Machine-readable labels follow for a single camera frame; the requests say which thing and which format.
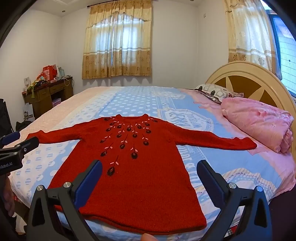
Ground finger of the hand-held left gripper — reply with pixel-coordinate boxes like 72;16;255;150
0;131;21;148
13;136;40;159

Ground pink pillow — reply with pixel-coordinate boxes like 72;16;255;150
220;97;294;154

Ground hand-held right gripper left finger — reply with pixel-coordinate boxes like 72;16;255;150
24;159;103;241

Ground colourful clothes pile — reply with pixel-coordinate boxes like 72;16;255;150
26;77;51;95

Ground person's left hand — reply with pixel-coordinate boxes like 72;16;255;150
0;177;15;217

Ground brown wooden desk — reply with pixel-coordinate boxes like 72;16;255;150
22;76;74;120

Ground window with mesh screen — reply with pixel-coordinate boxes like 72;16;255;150
268;9;296;95

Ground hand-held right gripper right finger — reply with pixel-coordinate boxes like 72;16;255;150
196;159;273;241

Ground patterned pillow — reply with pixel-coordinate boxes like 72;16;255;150
194;83;244;105

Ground cream wooden headboard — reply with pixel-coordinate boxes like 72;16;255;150
205;61;296;130

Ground dark curtain rod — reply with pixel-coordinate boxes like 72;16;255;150
87;0;130;8

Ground red knitted sweater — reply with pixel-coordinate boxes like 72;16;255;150
27;113;258;234

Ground beige patterned curtain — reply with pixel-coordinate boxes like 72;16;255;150
81;0;153;80
223;0;282;80

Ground blue pink printed bed sheet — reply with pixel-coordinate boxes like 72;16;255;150
8;86;296;241

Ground red gift bag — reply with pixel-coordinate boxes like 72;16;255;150
42;65;58;81

